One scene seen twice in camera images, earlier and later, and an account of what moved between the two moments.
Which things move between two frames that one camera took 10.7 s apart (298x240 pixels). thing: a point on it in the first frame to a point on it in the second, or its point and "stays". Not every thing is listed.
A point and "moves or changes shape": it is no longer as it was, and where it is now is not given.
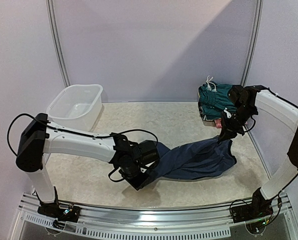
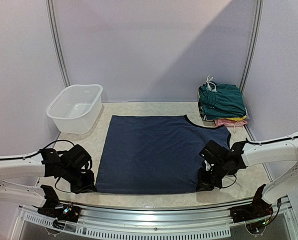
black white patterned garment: x=203 y=116 stays
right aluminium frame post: x=254 y=39 stays
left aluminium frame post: x=53 y=30 stays
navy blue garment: x=203 y=160 moves or changes shape
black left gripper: x=140 y=183 to x=88 y=187
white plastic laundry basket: x=78 y=105 stays
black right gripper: x=228 y=127 to x=205 y=183
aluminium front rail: x=206 y=223 stays
